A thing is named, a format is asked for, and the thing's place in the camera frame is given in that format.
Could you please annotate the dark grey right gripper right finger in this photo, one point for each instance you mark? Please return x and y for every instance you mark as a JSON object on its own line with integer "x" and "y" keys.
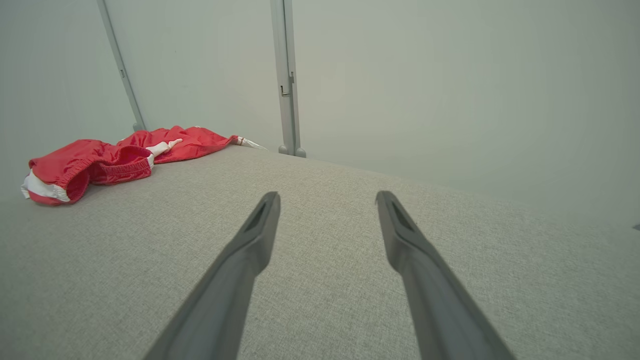
{"x": 430, "y": 280}

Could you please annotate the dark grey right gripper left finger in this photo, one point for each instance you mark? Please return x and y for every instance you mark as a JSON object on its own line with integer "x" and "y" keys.
{"x": 240, "y": 260}

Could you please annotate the red jersey white striped sleeves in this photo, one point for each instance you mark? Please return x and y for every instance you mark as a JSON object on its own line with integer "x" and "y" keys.
{"x": 195, "y": 142}

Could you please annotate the red shorts white trim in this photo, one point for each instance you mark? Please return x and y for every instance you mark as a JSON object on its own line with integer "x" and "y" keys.
{"x": 60, "y": 165}

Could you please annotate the grey metal partition post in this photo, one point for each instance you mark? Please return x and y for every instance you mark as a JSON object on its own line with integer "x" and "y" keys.
{"x": 286, "y": 60}
{"x": 120, "y": 65}

